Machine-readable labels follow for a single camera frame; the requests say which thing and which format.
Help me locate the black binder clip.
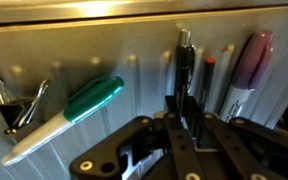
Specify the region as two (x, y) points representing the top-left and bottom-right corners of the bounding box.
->
(0, 76), (51, 135)

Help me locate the red tipped black pen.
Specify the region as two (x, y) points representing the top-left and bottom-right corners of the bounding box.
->
(199, 57), (217, 113)

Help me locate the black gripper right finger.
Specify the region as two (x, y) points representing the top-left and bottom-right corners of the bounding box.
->
(183, 96), (288, 180)

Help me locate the purple capped marker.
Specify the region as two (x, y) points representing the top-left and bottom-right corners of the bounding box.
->
(218, 29), (275, 123)

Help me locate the green capped marker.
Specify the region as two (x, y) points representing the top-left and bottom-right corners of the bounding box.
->
(0, 75), (125, 167)

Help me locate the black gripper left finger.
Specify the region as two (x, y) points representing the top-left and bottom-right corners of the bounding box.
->
(69, 96), (198, 180)

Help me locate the black click pen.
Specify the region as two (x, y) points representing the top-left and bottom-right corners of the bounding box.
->
(173, 28), (197, 118)

